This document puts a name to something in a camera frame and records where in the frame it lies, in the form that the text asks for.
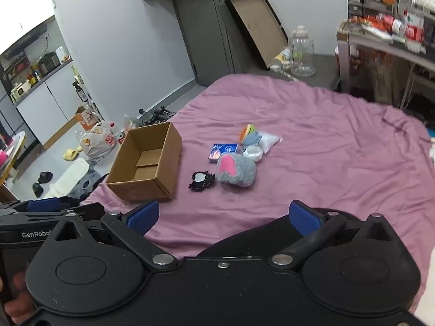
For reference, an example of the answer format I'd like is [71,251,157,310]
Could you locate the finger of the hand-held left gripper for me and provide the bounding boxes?
[80,203,105,223]
[0,199,80,218]

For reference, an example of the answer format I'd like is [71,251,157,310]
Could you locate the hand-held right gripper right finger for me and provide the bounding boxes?
[271,201,388,266]

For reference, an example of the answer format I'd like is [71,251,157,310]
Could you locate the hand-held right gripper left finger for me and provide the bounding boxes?
[54,200,178,269]

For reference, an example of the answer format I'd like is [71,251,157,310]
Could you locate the brown cardboard box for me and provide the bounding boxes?
[106,121,183,202]

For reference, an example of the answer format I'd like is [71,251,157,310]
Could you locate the grey plush paw slipper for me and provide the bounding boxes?
[216,154,257,188]

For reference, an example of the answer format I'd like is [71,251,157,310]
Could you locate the white fluffy plush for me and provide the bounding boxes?
[242,145,264,162]

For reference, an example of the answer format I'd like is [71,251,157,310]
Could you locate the blue printed packet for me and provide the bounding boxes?
[209,143,239,164]

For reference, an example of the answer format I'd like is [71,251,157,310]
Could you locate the person's left hand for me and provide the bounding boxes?
[0,272,36,326]

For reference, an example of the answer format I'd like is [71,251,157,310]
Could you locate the black slippers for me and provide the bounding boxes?
[32,171,54,198]

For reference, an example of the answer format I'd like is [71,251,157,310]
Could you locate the white floor cushion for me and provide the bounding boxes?
[44,158,90,198]

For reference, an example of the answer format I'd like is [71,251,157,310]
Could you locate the round wooden table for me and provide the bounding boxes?
[0,131,27,186]

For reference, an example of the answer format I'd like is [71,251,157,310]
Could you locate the printed plastic shopping bag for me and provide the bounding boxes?
[76,120,118,159]

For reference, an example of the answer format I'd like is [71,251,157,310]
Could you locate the pink bed sheet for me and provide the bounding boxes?
[83,74,435,316]

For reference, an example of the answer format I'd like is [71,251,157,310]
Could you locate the clear bag of white filling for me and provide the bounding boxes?
[261,131,282,153]

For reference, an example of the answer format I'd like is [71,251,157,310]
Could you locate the orange and white carton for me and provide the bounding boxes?
[75,106,100,132]

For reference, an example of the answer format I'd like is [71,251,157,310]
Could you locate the grey panel cabinet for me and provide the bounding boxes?
[0,86,41,146]

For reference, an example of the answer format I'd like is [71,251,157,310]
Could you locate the grey sneakers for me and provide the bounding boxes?
[139,107,176,125]

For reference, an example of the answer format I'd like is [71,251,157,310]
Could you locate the white kitchen cabinet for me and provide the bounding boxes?
[15,66,100,150]

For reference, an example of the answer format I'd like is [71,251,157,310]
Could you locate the orange burger plush toy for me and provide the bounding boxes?
[240,124,258,141]

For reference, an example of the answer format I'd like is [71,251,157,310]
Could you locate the dark rice cooker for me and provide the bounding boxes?
[37,52,61,75]

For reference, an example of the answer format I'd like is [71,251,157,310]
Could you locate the large clear water jug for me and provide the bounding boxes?
[288,25,316,77]

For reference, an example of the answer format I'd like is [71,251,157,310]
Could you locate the cluttered grey desk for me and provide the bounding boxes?
[336,20,435,109]

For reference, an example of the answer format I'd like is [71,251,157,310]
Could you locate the dark grey door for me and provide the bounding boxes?
[172,0,252,86]

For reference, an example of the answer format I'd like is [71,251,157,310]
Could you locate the black framed brown board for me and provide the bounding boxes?
[224,0,289,70]

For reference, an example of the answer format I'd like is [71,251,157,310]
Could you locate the clear plastic bottle red label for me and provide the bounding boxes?
[404,0,426,52]

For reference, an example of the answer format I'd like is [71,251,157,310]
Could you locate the grey drawer organizer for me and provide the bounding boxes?
[347,0,391,18]

